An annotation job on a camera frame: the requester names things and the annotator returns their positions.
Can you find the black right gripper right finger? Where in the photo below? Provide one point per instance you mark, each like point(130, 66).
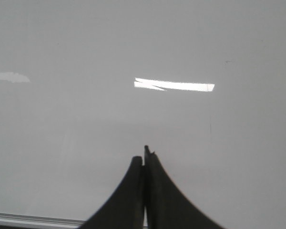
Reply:
point(167, 207)

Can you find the white whiteboard with aluminium frame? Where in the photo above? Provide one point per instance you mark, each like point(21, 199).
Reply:
point(86, 84)

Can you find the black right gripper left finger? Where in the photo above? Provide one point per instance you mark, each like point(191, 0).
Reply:
point(125, 207)

